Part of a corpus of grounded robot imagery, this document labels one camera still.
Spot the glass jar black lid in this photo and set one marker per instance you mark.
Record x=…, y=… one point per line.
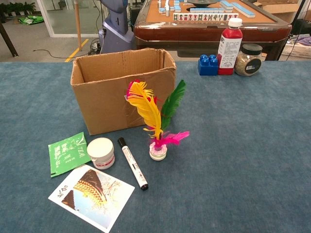
x=247, y=65

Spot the white power strip with plugs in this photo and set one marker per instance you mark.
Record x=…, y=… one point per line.
x=95, y=45

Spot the scattered blue mahjong tiles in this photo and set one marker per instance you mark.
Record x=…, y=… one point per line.
x=167, y=7

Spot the feather shuttlecock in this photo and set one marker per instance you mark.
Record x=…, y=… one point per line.
x=148, y=106

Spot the blue building block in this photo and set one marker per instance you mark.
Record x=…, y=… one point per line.
x=206, y=69

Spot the green tea bag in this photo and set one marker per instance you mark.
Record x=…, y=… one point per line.
x=65, y=157

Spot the large brown cardboard carton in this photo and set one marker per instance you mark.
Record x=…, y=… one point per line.
x=279, y=9

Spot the blue table mat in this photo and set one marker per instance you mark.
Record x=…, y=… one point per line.
x=243, y=145

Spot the brown mahjong table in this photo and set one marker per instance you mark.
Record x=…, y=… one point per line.
x=194, y=34

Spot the open cardboard box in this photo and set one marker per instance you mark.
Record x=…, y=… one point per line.
x=104, y=106

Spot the potted green plants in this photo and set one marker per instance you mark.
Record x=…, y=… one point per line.
x=17, y=7

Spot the mahjong tile row blue backs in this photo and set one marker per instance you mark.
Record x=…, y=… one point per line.
x=206, y=10
x=243, y=9

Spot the black slanted table leg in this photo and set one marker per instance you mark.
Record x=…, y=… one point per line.
x=7, y=41

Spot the white plastic jar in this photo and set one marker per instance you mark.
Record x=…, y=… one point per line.
x=100, y=149

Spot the dark mahjong table centre disc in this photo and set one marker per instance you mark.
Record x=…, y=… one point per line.
x=201, y=2

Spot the mahjong tile row faces showing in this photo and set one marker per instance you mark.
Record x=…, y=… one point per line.
x=194, y=17

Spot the white printed card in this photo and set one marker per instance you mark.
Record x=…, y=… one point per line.
x=92, y=199

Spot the wooden pole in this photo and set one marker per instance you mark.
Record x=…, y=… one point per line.
x=78, y=24

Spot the red juice bottle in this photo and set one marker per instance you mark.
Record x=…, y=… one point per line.
x=229, y=46

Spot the white plastic basket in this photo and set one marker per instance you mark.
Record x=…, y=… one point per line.
x=298, y=51

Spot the black tripod stand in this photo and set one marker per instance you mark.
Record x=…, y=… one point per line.
x=297, y=12

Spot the black white marker pen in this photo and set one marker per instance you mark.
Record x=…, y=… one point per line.
x=132, y=165

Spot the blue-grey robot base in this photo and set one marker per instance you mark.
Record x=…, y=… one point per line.
x=116, y=31

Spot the stacked blue mahjong tiles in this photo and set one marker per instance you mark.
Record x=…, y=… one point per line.
x=226, y=4

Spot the purple cloth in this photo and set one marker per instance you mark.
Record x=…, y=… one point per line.
x=305, y=40

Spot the green plastic snack packets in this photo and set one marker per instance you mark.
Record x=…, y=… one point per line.
x=31, y=19

